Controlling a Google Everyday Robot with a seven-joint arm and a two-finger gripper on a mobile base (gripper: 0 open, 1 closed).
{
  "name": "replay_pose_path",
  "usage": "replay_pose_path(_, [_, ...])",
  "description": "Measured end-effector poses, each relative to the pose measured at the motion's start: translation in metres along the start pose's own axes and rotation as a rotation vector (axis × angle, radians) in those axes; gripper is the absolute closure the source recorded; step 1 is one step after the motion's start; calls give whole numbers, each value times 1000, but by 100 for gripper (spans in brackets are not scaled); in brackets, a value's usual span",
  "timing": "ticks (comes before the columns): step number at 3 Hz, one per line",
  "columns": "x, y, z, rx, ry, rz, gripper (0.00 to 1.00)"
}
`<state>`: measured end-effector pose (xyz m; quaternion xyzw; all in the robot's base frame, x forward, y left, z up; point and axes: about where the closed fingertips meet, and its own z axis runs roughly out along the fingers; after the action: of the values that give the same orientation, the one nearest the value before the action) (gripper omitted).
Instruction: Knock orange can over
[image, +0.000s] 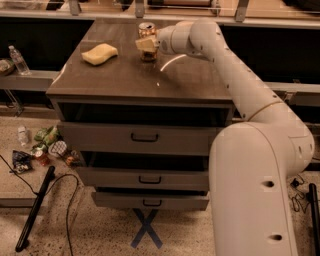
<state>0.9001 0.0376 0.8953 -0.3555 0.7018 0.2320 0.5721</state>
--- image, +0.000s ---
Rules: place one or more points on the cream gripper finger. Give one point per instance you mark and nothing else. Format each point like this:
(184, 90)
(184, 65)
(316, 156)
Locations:
(147, 44)

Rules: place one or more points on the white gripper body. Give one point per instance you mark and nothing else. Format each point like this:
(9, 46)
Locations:
(164, 41)

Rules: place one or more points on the orange soda can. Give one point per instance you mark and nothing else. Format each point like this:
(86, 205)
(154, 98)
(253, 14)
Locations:
(147, 29)

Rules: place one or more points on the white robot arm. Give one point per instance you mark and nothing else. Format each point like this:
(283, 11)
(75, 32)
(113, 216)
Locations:
(249, 161)

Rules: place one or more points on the red can on floor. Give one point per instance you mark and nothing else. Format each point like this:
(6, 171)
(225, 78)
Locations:
(42, 158)

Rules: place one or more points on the yellow sponge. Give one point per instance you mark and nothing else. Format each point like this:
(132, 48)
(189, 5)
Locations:
(99, 54)

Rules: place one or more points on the grey drawer cabinet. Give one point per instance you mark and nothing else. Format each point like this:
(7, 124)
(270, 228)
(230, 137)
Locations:
(174, 91)

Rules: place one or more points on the top grey drawer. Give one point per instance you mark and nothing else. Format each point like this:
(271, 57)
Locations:
(138, 139)

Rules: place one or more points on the grey drawer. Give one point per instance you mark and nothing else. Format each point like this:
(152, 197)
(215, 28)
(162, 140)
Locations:
(138, 139)
(150, 201)
(144, 179)

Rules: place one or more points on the clear plastic water bottle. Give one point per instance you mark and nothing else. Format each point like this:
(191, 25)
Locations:
(19, 61)

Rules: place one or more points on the middle grey drawer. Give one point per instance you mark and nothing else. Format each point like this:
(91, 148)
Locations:
(144, 179)

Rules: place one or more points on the white patterned cup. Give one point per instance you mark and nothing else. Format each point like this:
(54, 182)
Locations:
(58, 149)

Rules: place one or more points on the brown snack item floor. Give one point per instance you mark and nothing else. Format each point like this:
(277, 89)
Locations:
(72, 159)

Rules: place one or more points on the small bowl on ledge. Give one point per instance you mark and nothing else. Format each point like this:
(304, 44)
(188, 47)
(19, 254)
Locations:
(6, 67)

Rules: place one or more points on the small bottle on floor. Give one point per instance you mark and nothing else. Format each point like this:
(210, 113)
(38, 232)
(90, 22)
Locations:
(23, 135)

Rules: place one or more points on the bottom grey drawer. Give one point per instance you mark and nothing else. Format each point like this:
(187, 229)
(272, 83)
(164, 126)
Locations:
(150, 201)

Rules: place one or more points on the dark blue chip bag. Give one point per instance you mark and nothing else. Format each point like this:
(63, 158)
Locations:
(21, 161)

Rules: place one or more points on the blue tape cross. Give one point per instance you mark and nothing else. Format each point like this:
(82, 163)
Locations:
(146, 228)

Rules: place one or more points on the black bar right floor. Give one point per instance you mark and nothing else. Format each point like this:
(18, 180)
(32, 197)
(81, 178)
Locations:
(313, 200)

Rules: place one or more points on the black bar on floor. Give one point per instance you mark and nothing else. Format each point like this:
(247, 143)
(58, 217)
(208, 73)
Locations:
(23, 239)

